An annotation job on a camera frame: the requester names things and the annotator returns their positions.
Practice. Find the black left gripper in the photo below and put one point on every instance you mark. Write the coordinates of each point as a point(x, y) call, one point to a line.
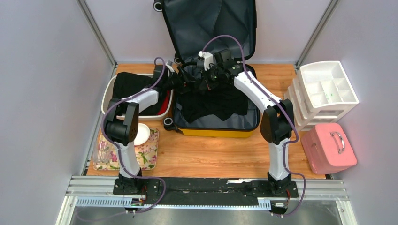
point(185, 80)

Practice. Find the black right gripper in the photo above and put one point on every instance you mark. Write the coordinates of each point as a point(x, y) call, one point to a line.
point(205, 84)

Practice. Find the black garment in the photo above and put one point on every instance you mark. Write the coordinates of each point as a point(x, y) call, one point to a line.
point(127, 84)
point(202, 97)

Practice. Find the red garment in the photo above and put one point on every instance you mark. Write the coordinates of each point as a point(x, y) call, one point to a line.
point(164, 106)

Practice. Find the yellow cartoon hard-shell suitcase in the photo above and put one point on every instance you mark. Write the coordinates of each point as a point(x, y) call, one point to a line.
point(213, 26)

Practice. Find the white rectangular basin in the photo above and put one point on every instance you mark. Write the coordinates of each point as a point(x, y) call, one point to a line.
point(108, 95)

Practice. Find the pink jewelry box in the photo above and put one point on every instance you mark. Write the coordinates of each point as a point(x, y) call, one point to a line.
point(327, 149)

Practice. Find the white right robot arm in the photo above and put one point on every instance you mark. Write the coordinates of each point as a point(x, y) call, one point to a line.
point(277, 121)

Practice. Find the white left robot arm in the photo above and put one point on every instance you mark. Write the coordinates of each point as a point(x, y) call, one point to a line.
point(120, 125)

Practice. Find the white small bowl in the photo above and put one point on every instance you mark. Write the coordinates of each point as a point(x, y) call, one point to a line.
point(143, 134)

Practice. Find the floral tray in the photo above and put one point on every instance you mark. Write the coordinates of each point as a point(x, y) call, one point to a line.
point(146, 154)

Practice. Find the clear glass cup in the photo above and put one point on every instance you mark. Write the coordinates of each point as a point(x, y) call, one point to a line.
point(103, 152)

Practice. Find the white drawer organizer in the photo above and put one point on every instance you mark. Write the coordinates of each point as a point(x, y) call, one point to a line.
point(321, 93)

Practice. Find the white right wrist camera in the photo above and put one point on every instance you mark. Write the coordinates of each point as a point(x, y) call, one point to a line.
point(205, 59)

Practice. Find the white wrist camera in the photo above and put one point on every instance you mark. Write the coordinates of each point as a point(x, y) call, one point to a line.
point(205, 59)
point(170, 69)

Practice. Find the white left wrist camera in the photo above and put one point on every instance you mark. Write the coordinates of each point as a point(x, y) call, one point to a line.
point(170, 69)

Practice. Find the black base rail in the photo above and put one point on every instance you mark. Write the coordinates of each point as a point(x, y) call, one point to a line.
point(202, 191)

